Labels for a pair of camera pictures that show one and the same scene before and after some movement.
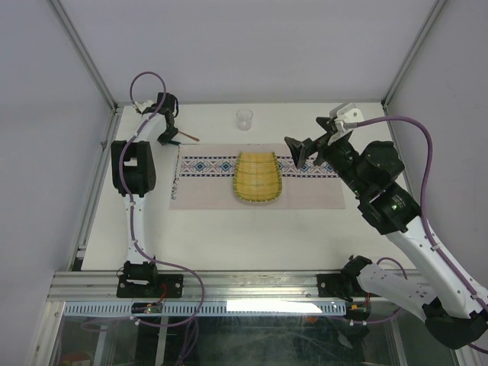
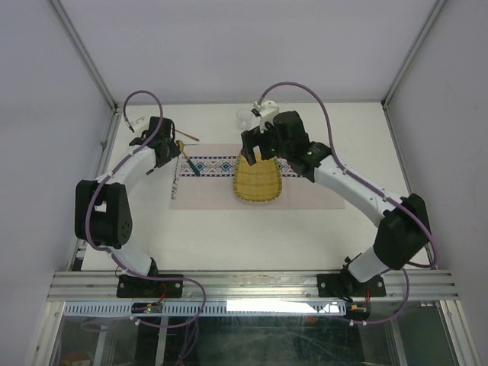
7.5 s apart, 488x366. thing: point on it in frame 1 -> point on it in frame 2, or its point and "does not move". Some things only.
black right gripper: (321, 145) -> (255, 138)
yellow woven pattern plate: (258, 176) does not move
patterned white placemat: (204, 179) does not move
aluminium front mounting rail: (101, 287) does not move
